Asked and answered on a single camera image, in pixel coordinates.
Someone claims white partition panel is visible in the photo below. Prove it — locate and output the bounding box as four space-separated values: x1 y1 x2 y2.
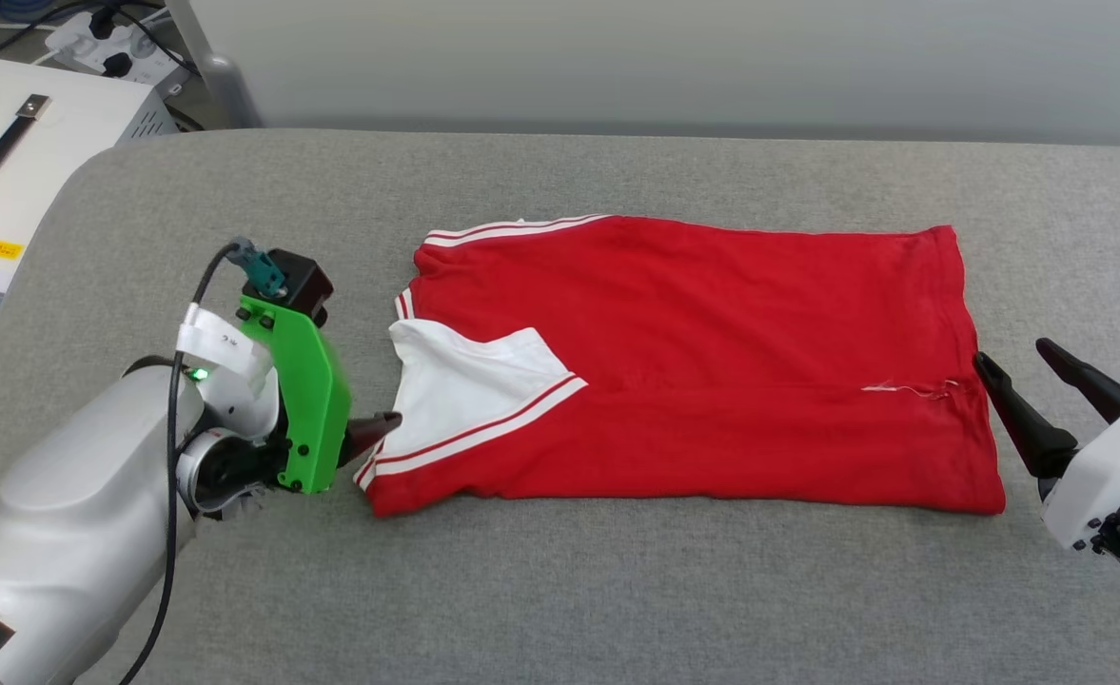
165 0 1120 146

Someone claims red basketball jersey number 23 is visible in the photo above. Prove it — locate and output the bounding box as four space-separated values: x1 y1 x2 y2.
355 213 1007 520

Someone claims grey partition foot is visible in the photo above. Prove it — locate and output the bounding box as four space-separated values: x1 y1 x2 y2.
199 51 265 130

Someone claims white power strip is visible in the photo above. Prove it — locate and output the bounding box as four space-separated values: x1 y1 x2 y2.
46 8 191 92

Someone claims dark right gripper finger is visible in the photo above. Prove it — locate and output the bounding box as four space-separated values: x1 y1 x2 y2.
1035 337 1120 425
973 351 1080 480

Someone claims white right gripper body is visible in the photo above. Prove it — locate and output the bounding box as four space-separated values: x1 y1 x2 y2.
1040 403 1120 553

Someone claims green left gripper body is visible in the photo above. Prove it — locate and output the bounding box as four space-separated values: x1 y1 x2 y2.
177 295 353 521

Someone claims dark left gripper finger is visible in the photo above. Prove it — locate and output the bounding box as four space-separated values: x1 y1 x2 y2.
339 410 404 468

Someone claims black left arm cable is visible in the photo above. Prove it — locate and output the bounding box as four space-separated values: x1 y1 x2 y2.
117 237 287 685

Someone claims white equipment box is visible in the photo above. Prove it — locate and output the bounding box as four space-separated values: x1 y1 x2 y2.
0 57 181 334

